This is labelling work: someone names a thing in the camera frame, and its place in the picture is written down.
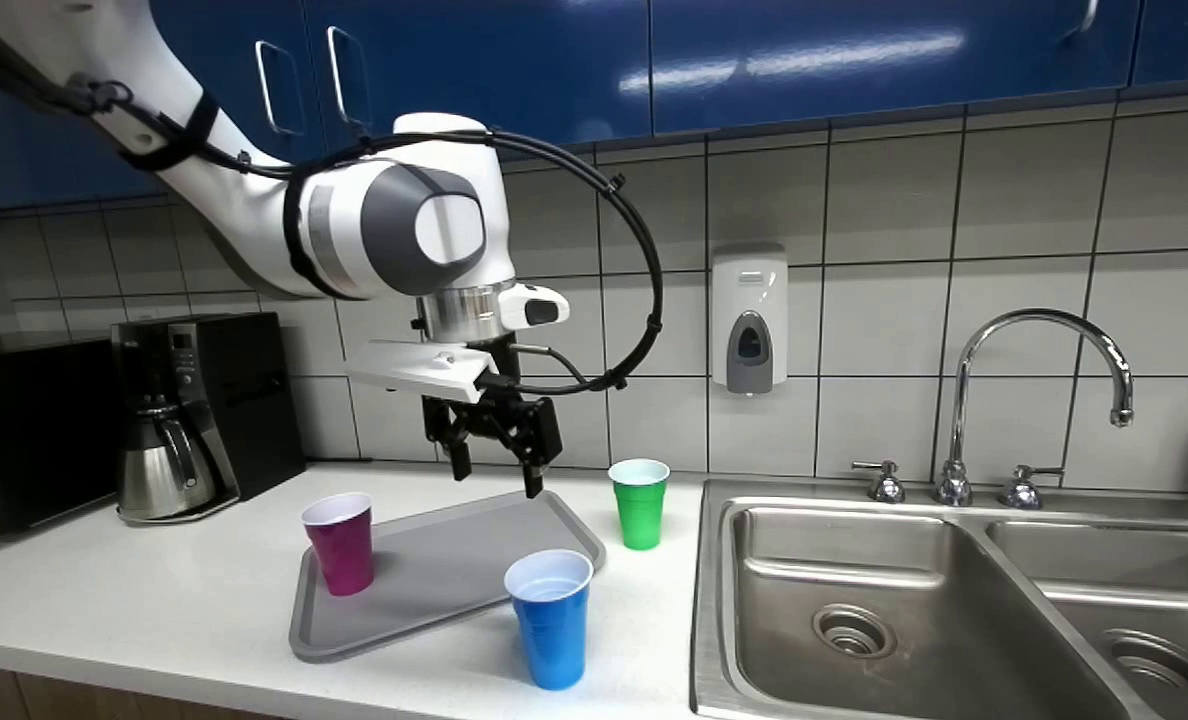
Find black microwave oven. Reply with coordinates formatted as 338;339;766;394
0;339;125;544

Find blue upper cabinets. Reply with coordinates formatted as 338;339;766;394
0;0;1188;214

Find wooden lower cabinet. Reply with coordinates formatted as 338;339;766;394
0;673;273;720

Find green plastic cup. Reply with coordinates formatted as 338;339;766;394
609;459;673;551

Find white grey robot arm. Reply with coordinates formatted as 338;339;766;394
0;0;568;490

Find magenta plastic cup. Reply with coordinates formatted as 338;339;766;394
298;490;377;595

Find chrome sink faucet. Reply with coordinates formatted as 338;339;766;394
846;302;1139;513

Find stainless steel double sink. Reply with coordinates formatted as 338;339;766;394
688;484;1188;720

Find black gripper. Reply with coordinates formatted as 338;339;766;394
423;386;560;500

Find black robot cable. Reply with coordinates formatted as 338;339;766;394
0;24;669;398

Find white wall soap dispenser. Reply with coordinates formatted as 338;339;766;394
711;247;788;394

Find grey plastic tray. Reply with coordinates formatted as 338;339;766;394
289;490;604;661

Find black coffee maker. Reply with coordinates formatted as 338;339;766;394
111;312;304;500

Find blue plastic cup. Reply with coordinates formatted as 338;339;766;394
503;549;593;690

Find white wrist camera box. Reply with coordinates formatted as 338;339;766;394
346;342;496;402

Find steel coffee carafe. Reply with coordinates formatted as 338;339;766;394
119;402;217;524

